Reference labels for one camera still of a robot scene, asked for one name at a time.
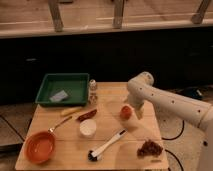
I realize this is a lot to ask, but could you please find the white dish brush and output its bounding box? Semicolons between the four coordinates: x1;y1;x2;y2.
88;129;126;162

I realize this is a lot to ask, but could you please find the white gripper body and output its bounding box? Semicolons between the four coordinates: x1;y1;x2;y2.
125;94;144;110

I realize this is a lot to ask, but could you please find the grey sponge in tray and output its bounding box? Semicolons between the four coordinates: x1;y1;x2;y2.
50;90;68;102

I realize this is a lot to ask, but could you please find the bunch of dark grapes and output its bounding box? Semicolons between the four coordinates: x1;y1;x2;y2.
137;140;163;157

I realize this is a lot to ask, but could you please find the wooden chair leg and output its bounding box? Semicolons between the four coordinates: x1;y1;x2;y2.
113;0;124;29
48;0;63;32
191;0;212;24

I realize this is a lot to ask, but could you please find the wooden chair leg right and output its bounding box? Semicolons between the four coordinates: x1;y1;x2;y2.
191;0;212;24

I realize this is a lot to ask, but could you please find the orange frying pan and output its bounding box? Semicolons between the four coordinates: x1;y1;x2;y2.
24;117;71;164

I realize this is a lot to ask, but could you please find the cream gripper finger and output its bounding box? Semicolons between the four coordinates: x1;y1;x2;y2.
134;107;144;120

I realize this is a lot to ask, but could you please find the black cable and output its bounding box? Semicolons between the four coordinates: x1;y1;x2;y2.
161;119;186;171

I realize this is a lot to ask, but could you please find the red chili pepper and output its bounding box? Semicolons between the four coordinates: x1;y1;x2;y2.
76;109;97;122

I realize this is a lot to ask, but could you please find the small spice shaker bottle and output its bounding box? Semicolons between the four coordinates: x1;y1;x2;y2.
89;79;98;104

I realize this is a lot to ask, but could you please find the wooden chair leg middle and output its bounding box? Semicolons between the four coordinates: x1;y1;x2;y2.
113;0;124;29

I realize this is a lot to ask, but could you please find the wooden chair leg left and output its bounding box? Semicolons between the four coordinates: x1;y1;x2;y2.
48;0;63;32

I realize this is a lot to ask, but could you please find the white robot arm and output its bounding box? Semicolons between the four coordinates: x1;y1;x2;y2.
127;72;213;171

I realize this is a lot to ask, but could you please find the white paper cup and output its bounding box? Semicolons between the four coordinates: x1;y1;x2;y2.
79;119;97;137

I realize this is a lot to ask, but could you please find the green plastic tray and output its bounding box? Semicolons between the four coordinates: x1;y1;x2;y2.
35;73;89;107

